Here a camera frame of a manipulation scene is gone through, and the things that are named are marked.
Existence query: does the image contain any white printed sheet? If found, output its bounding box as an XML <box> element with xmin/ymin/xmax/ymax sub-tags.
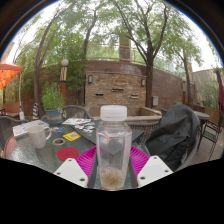
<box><xmin>62</xmin><ymin>117</ymin><xmax>92</xmax><ymax>126</ymax></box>

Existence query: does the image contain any black jacket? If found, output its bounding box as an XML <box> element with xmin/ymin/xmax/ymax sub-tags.
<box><xmin>144</xmin><ymin>104</ymin><xmax>202</xmax><ymax>172</ymax></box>

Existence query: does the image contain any globe lamp post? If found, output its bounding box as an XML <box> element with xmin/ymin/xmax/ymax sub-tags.
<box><xmin>59</xmin><ymin>58</ymin><xmax>70</xmax><ymax>104</ymax></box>

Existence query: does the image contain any green plant in teal pot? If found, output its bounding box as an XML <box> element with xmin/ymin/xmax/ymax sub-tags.
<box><xmin>41</xmin><ymin>82</ymin><xmax>67</xmax><ymax>126</ymax></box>

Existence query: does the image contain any yellow square card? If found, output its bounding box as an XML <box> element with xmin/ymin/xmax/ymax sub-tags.
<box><xmin>63</xmin><ymin>131</ymin><xmax>82</xmax><ymax>142</ymax></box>

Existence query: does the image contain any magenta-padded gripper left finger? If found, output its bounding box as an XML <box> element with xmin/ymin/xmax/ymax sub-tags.
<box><xmin>53</xmin><ymin>145</ymin><xmax>100</xmax><ymax>189</ymax></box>

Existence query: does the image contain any wooden bench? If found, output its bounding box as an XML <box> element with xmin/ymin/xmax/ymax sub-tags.
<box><xmin>0</xmin><ymin>101</ymin><xmax>22</xmax><ymax>118</ymax></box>

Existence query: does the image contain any beige tape roll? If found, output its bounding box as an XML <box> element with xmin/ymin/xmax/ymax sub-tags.
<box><xmin>52</xmin><ymin>137</ymin><xmax>67</xmax><ymax>147</ymax></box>

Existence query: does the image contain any flat round red coaster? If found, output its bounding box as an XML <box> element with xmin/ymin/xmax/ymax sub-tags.
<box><xmin>56</xmin><ymin>146</ymin><xmax>80</xmax><ymax>162</ymax></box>

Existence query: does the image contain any black metal chair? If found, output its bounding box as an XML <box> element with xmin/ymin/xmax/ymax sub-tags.
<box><xmin>199</xmin><ymin>114</ymin><xmax>224</xmax><ymax>161</ymax></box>

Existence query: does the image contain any beige ribbed mug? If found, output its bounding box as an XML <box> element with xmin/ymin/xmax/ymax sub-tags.
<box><xmin>26</xmin><ymin>124</ymin><xmax>53</xmax><ymax>150</ymax></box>

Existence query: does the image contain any black laptop with stickers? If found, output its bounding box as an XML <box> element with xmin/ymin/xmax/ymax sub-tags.
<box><xmin>71</xmin><ymin>118</ymin><xmax>146</xmax><ymax>147</ymax></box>

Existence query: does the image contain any leaning slender tree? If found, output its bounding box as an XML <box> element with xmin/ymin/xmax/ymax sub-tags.
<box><xmin>19</xmin><ymin>6</ymin><xmax>88</xmax><ymax>118</ymax></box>

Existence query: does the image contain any grey utility box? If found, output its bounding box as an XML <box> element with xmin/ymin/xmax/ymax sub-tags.
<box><xmin>151</xmin><ymin>95</ymin><xmax>160</xmax><ymax>107</ymax></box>

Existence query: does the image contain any orange patio umbrella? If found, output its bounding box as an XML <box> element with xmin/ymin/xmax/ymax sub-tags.
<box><xmin>0</xmin><ymin>63</ymin><xmax>24</xmax><ymax>90</ymax></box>

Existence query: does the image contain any blue yellow striped cone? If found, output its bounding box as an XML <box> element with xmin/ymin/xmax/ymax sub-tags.
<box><xmin>31</xmin><ymin>102</ymin><xmax>40</xmax><ymax>120</ymax></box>

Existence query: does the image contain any colourful picture card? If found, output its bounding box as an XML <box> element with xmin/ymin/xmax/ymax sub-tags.
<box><xmin>51</xmin><ymin>126</ymin><xmax>67</xmax><ymax>134</ymax></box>

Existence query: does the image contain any clear plastic bottle white cap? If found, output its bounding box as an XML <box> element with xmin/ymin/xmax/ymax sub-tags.
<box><xmin>95</xmin><ymin>104</ymin><xmax>133</xmax><ymax>192</ymax></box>

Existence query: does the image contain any silver laptop with stickers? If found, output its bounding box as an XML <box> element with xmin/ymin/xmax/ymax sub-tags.
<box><xmin>12</xmin><ymin>119</ymin><xmax>50</xmax><ymax>138</ymax></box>

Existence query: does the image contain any maroon closed umbrella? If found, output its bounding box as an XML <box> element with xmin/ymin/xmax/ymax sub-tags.
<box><xmin>215</xmin><ymin>68</ymin><xmax>224</xmax><ymax>114</ymax></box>

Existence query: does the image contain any forked dark-trunk tree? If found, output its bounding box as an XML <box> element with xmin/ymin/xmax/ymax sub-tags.
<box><xmin>109</xmin><ymin>0</ymin><xmax>188</xmax><ymax>109</ymax></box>

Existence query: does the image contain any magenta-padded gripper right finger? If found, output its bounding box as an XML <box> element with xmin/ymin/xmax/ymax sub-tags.
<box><xmin>128</xmin><ymin>145</ymin><xmax>174</xmax><ymax>189</ymax></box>

